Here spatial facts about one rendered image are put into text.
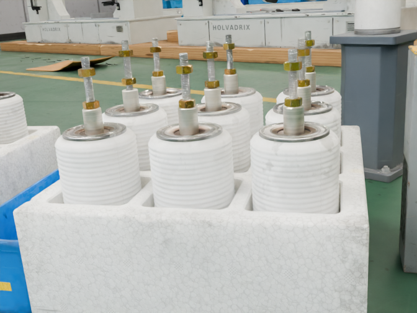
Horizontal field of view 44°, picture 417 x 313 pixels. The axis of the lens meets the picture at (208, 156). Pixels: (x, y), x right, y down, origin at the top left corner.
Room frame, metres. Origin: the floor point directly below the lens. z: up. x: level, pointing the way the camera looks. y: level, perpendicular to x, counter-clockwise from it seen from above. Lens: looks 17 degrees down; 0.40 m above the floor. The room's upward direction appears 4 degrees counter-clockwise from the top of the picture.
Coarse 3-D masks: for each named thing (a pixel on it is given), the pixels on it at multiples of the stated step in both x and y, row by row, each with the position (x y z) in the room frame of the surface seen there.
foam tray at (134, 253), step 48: (48, 192) 0.60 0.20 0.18; (144, 192) 0.58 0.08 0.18; (240, 192) 0.56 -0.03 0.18; (48, 240) 0.54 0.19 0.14; (96, 240) 0.53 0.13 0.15; (144, 240) 0.51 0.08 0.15; (192, 240) 0.50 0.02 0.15; (240, 240) 0.48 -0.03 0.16; (288, 240) 0.47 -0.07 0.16; (336, 240) 0.46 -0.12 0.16; (48, 288) 0.54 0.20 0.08; (96, 288) 0.53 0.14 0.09; (144, 288) 0.51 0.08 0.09; (192, 288) 0.50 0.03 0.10; (240, 288) 0.48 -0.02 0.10; (288, 288) 0.47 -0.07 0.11; (336, 288) 0.46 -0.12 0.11
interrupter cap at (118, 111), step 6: (144, 102) 0.75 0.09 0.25; (108, 108) 0.73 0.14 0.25; (114, 108) 0.73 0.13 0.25; (120, 108) 0.73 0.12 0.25; (144, 108) 0.73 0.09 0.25; (150, 108) 0.71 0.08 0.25; (156, 108) 0.71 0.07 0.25; (108, 114) 0.70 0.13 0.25; (114, 114) 0.69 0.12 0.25; (120, 114) 0.68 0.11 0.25; (126, 114) 0.68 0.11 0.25; (132, 114) 0.68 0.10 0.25; (138, 114) 0.68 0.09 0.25; (144, 114) 0.69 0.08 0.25
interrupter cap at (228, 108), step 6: (204, 102) 0.72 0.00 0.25; (222, 102) 0.72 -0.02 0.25; (228, 102) 0.71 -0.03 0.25; (234, 102) 0.71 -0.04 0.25; (198, 108) 0.70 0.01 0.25; (204, 108) 0.70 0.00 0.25; (222, 108) 0.70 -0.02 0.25; (228, 108) 0.68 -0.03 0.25; (234, 108) 0.68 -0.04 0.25; (240, 108) 0.68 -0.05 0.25; (198, 114) 0.66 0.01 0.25; (204, 114) 0.65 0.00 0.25; (210, 114) 0.65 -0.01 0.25; (216, 114) 0.65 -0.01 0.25; (222, 114) 0.65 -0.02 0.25
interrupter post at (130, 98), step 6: (126, 90) 0.72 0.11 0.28; (132, 90) 0.71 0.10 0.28; (126, 96) 0.71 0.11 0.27; (132, 96) 0.71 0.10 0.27; (126, 102) 0.71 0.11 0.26; (132, 102) 0.71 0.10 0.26; (138, 102) 0.72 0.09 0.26; (126, 108) 0.71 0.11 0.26; (132, 108) 0.71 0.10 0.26; (138, 108) 0.72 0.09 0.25
